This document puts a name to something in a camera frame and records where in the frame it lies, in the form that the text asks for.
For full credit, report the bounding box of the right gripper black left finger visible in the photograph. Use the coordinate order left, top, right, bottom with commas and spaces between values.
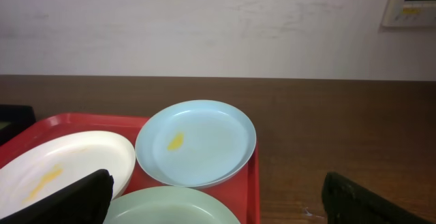
1, 169, 114, 224

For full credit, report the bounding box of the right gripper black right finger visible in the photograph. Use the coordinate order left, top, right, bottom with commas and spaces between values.
322, 172, 431, 224

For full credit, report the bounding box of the white plate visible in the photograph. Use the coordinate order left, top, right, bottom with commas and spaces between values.
1, 131, 136, 217

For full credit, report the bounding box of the light green plate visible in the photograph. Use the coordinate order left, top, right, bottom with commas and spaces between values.
104, 187, 240, 224

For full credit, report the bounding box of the red plastic tray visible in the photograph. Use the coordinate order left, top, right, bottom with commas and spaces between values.
1, 113, 261, 223

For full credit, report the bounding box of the dark green tray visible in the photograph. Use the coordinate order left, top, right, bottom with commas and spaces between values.
1, 104, 36, 145

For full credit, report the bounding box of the light blue plate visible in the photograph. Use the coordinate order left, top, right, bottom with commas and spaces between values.
135, 100, 257, 189

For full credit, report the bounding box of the white wall panel device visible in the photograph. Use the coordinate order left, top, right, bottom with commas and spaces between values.
381, 0, 435, 27

